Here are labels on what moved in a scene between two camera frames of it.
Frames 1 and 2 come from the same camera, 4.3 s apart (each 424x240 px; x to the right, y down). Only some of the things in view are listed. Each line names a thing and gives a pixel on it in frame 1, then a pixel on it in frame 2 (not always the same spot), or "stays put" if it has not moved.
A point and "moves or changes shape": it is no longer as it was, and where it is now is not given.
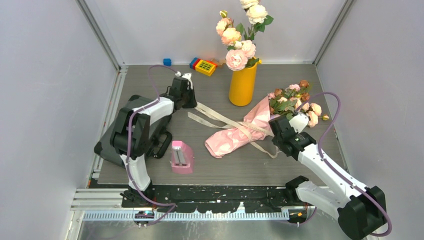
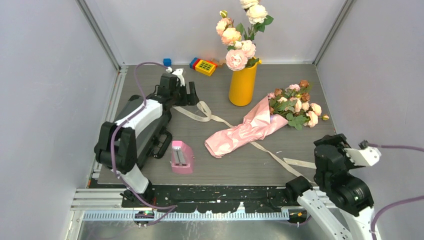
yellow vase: (242, 86) stays put
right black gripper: (275, 140) to (341, 143)
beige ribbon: (204, 114) moves or changes shape
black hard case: (159, 138) stays put
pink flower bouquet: (287, 99) stays put
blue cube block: (167, 62) stays put
